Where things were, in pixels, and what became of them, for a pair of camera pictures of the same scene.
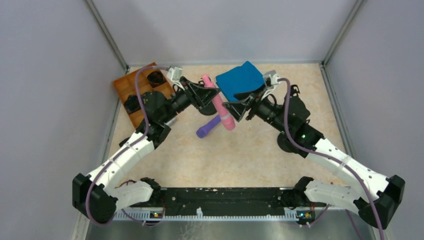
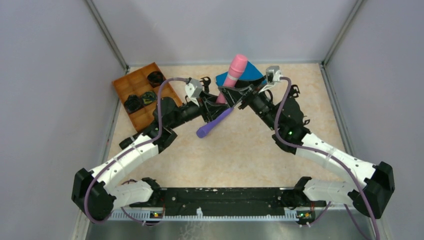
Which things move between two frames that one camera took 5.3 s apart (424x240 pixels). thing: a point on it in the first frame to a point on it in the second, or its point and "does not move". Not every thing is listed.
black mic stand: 294,90 does not move
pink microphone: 218,103 to 236,70
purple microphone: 202,131 does not move
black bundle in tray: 132,104 does not move
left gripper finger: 205,96 to 214,115
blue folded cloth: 245,78 does not move
